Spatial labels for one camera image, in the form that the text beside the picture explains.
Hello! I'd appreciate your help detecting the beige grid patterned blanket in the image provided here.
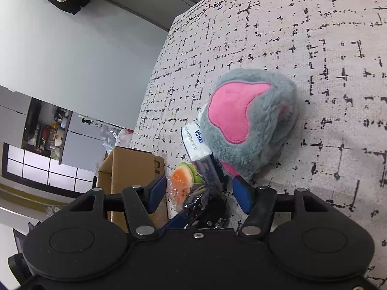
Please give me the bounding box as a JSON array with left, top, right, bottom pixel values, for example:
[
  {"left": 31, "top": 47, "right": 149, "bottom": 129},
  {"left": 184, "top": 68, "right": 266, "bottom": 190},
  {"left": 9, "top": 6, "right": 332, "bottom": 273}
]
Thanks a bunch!
[{"left": 131, "top": 0, "right": 387, "bottom": 290}]

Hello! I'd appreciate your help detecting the blue and white tissue pack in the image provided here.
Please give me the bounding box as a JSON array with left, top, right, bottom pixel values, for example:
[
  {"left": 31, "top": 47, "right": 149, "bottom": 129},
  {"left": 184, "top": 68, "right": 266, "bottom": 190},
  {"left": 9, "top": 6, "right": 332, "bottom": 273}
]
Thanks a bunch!
[{"left": 180, "top": 120, "right": 229, "bottom": 194}]

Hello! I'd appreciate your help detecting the clear crumpled plastic bag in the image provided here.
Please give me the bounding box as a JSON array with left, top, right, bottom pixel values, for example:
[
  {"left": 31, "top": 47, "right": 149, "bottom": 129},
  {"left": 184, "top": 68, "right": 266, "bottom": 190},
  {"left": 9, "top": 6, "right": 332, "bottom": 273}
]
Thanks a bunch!
[{"left": 102, "top": 123, "right": 134, "bottom": 156}]

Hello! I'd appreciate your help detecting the black round container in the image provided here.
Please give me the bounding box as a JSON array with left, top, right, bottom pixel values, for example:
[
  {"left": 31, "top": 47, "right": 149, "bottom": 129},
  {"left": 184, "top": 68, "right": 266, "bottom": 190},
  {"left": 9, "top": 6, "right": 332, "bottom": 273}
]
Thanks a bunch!
[{"left": 180, "top": 187, "right": 231, "bottom": 231}]

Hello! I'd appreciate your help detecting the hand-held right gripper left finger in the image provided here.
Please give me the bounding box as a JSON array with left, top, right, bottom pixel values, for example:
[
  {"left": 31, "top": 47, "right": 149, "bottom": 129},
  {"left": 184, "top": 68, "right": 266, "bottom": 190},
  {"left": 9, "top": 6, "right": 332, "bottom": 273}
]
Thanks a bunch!
[{"left": 67, "top": 176, "right": 167, "bottom": 237}]

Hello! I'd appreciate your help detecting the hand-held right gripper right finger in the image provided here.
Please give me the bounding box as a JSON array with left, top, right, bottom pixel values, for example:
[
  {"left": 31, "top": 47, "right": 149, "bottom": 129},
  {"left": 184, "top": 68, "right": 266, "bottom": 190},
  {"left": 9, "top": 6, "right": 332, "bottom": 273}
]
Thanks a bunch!
[{"left": 232, "top": 176, "right": 328, "bottom": 237}]

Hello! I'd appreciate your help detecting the orange and green fruit toy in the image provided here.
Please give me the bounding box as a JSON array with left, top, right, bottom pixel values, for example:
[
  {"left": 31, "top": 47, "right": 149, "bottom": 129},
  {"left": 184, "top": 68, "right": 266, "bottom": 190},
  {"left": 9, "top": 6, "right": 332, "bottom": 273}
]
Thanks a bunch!
[{"left": 170, "top": 161, "right": 205, "bottom": 213}]

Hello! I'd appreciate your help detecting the dark wall shelf with items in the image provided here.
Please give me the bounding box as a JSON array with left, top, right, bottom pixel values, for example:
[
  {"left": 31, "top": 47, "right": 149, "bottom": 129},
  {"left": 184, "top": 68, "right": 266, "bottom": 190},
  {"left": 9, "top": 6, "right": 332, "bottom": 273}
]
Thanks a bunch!
[{"left": 21, "top": 97, "right": 74, "bottom": 165}]

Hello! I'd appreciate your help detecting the brown cardboard box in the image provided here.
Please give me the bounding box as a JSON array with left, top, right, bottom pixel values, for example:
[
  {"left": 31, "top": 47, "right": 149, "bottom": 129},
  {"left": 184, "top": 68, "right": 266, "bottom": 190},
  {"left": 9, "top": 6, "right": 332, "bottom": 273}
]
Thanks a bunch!
[{"left": 96, "top": 146, "right": 169, "bottom": 228}]

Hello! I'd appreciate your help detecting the grey and pink plush toy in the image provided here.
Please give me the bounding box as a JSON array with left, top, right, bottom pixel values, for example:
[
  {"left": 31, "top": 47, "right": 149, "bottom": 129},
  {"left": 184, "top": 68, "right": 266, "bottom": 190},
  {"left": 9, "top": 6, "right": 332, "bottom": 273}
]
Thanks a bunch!
[{"left": 198, "top": 68, "right": 299, "bottom": 182}]

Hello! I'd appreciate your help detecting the white panelled window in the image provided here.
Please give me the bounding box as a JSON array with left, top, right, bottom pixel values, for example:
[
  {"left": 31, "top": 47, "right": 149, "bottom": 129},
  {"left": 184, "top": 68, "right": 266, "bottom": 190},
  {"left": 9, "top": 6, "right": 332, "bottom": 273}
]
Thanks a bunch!
[{"left": 1, "top": 141, "right": 98, "bottom": 196}]

